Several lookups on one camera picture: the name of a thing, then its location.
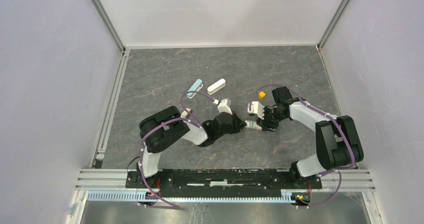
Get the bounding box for staple box grey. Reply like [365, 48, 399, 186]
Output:
[245, 120, 262, 130]

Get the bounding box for yellow cube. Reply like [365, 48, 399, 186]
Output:
[257, 91, 267, 100]

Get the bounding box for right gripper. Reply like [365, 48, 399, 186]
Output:
[256, 106, 287, 132]

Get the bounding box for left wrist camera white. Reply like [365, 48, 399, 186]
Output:
[213, 98, 233, 115]

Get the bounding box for light blue stapler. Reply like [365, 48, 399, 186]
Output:
[186, 79, 204, 99]

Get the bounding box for white cable tray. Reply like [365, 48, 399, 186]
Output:
[86, 190, 310, 204]

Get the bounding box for white stapler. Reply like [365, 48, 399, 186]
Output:
[206, 78, 226, 95]

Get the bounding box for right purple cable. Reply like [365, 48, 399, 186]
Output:
[250, 84, 357, 210]

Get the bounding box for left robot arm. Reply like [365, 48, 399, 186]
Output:
[125, 106, 247, 188]

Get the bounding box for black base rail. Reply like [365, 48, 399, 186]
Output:
[125, 169, 323, 198]

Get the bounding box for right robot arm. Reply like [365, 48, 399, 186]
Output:
[247, 85, 364, 188]

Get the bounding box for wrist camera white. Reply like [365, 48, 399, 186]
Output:
[247, 101, 265, 120]
[213, 98, 233, 115]

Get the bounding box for small beige stapler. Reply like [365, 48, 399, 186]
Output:
[181, 108, 193, 119]

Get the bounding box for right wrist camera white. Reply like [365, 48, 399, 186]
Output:
[247, 101, 265, 120]

